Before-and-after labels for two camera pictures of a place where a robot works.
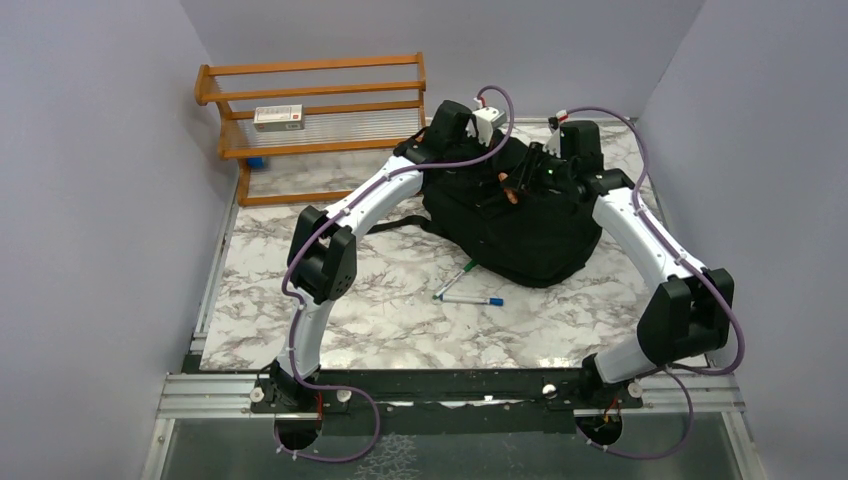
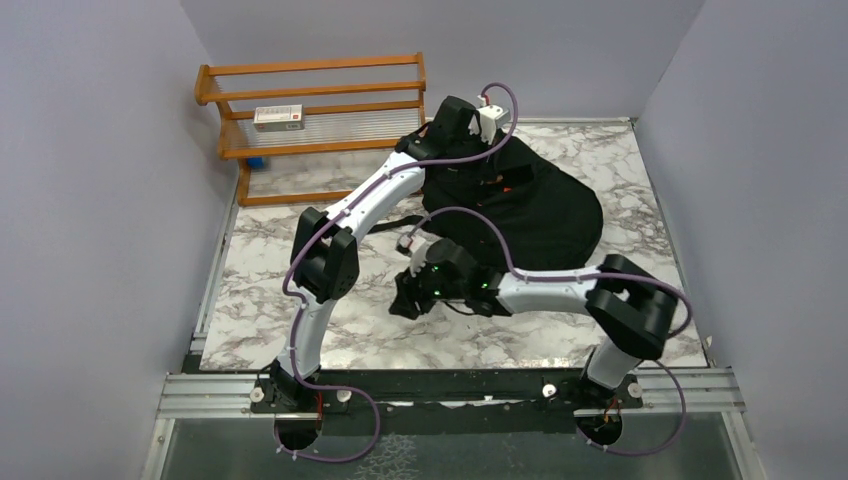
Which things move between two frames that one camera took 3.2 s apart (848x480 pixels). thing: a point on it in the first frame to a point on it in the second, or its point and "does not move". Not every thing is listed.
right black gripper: x=527 y=175 to x=408 y=292
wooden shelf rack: x=368 y=103 does not move
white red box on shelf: x=279 y=118 does not move
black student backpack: x=544 y=238 does not move
